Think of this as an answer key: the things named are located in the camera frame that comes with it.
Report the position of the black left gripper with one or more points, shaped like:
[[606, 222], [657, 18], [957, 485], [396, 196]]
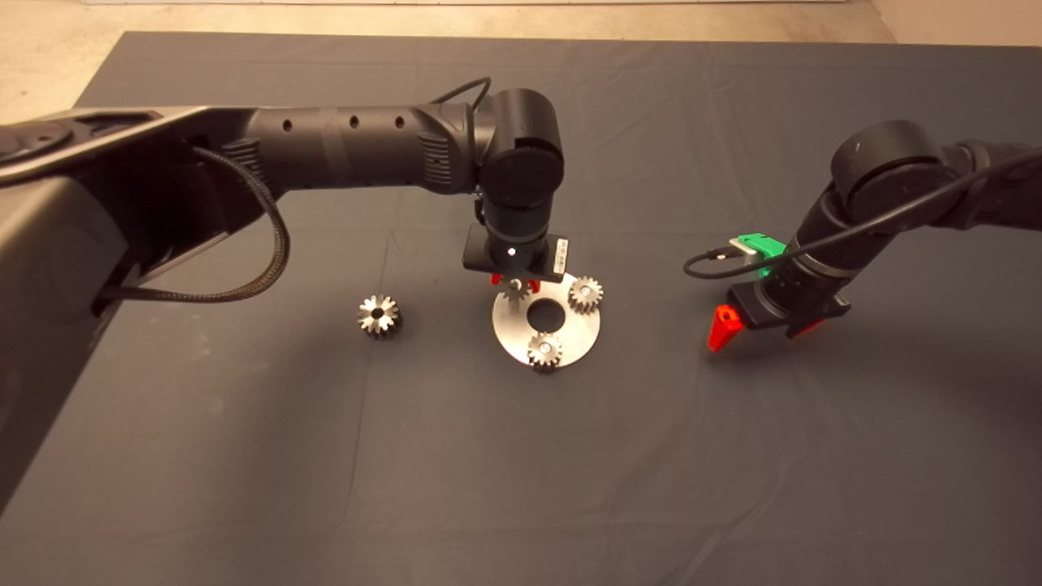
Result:
[[513, 254]]

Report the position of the round metal plate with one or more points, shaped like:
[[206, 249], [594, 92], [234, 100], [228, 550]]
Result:
[[570, 342]]

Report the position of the large steel gear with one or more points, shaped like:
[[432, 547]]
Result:
[[392, 321]]

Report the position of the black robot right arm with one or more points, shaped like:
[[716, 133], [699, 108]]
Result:
[[887, 167]]

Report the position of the silver right camera box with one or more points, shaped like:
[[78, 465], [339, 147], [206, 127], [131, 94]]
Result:
[[745, 251]]

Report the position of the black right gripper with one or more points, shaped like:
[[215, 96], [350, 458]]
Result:
[[790, 303]]

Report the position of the dark grey table cloth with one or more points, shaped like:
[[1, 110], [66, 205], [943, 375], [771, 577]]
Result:
[[651, 488]]

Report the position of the green right camera mount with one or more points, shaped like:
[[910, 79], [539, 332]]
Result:
[[765, 244]]

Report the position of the small steel gear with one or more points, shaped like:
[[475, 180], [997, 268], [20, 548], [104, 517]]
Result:
[[514, 291], [585, 293], [545, 352]]

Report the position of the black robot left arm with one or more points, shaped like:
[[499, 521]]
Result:
[[350, 146]]

